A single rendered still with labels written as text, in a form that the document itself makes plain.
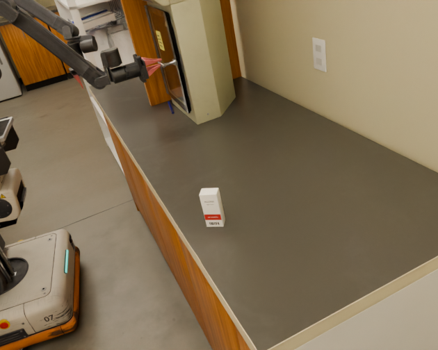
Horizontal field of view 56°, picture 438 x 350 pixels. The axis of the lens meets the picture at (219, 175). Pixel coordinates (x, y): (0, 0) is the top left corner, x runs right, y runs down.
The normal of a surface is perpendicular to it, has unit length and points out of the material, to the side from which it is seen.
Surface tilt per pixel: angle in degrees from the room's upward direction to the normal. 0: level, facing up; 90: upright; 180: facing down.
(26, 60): 90
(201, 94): 90
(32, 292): 0
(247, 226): 0
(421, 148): 90
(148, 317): 0
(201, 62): 90
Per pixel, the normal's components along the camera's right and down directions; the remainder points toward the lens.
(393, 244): -0.18, -0.83
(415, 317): 0.41, 0.42
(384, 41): -0.89, 0.36
